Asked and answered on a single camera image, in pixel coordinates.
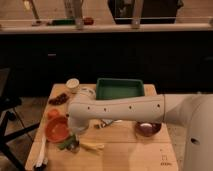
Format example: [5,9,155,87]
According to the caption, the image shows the green pepper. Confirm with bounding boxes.
[58,137,75,150]

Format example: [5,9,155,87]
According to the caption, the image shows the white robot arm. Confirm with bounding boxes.
[68,87,213,171]

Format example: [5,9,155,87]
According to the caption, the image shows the small white cup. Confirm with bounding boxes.
[66,78,80,93]

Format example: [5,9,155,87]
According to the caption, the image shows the orange plastic bowl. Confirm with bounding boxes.
[45,116,70,143]

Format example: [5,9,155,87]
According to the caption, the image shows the orange toy fruit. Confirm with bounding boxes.
[47,109,60,119]

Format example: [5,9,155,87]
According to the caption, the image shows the dark red grapes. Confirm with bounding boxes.
[49,93,69,105]

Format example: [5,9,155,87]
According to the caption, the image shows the green plastic bin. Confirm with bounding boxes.
[96,78,145,100]

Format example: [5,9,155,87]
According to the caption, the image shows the black office chair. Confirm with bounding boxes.
[0,68,39,171]

